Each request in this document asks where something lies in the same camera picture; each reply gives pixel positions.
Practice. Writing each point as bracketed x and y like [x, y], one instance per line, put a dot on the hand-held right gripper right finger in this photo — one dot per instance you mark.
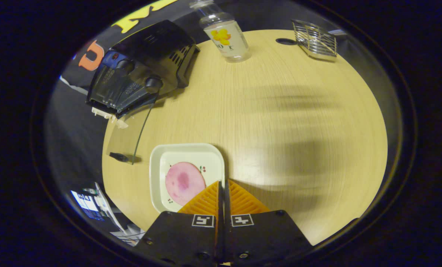
[261, 237]

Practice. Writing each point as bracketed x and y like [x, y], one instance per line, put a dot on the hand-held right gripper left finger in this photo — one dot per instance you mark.
[183, 237]

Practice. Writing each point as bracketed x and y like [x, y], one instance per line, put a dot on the pink ham slice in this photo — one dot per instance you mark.
[183, 181]

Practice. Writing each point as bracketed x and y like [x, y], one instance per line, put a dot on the white square plate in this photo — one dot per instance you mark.
[157, 174]

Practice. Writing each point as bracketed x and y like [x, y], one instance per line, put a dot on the black electric oven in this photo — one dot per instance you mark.
[154, 48]

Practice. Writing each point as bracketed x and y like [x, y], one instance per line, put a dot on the computer monitor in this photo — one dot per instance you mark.
[87, 205]

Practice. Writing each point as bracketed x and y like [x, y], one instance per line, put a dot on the black desk grommet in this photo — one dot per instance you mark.
[285, 41]

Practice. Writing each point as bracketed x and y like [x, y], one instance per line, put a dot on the clear bottle with yellow label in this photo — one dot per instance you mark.
[228, 40]

